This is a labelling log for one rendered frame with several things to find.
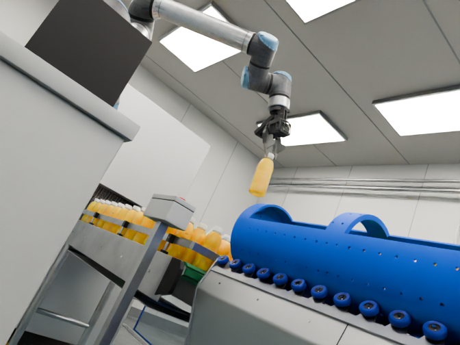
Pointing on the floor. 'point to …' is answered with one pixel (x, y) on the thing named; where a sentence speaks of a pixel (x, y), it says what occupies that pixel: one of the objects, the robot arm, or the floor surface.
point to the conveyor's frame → (116, 276)
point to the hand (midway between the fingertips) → (269, 155)
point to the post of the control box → (126, 294)
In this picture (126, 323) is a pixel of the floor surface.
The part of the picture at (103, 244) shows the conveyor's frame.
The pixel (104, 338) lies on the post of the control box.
